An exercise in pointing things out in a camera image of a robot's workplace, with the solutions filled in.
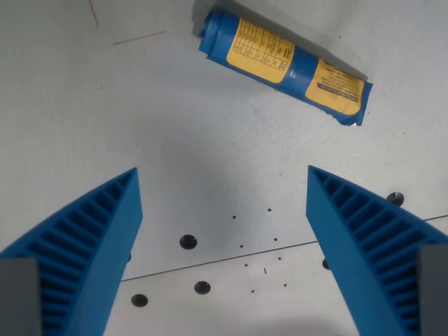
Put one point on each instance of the blue rolled bag yellow label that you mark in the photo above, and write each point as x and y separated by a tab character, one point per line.
283	63

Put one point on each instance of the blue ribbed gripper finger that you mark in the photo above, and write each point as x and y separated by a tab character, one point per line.
353	241
94	245

